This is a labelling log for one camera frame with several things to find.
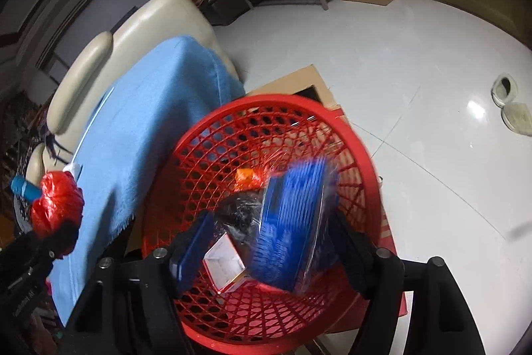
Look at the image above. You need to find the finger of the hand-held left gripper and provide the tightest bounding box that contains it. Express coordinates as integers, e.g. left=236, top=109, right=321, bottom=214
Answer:
left=29, top=224, right=79, bottom=260

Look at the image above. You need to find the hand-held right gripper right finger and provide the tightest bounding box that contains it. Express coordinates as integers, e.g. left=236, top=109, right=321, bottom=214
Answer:
left=328, top=209, right=485, bottom=355

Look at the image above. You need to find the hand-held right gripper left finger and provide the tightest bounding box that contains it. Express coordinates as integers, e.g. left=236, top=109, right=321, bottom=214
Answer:
left=62, top=209, right=217, bottom=355

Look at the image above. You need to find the red plastic bag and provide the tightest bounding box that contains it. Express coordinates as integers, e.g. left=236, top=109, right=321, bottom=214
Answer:
left=31, top=171, right=84, bottom=239

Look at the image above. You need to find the black plastic bag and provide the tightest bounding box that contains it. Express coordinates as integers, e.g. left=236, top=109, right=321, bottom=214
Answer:
left=216, top=191, right=267, bottom=252

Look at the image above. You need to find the blue striped snack wrapper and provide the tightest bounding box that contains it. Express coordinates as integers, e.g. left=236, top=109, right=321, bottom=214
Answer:
left=249, top=155, right=339, bottom=293

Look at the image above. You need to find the orange wrapper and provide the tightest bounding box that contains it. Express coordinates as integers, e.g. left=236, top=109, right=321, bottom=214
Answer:
left=234, top=168, right=267, bottom=191

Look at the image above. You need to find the red mesh basket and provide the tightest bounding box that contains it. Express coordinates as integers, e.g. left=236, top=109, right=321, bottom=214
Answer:
left=141, top=94, right=381, bottom=353

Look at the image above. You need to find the small white paper box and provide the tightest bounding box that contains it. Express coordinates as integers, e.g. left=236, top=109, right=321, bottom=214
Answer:
left=203, top=234, right=247, bottom=293

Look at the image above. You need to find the teal blue canister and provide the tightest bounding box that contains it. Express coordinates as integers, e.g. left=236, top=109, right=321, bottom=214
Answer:
left=10, top=175, right=42, bottom=201

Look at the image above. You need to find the thin white rod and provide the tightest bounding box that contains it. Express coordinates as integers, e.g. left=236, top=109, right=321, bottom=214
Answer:
left=62, top=86, right=116, bottom=178

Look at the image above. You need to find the blue table cloth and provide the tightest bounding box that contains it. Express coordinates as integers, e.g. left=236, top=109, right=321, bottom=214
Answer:
left=52, top=36, right=246, bottom=326

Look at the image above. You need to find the flat brown cardboard sheet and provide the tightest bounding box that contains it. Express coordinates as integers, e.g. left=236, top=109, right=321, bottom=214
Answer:
left=125, top=65, right=391, bottom=335

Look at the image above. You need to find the beige slipper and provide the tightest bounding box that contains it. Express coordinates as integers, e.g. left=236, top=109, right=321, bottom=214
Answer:
left=491, top=73, right=519, bottom=106
left=501, top=101, right=532, bottom=137

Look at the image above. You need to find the beige leather sofa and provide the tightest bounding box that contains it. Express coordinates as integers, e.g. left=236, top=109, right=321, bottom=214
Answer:
left=25, top=0, right=246, bottom=189

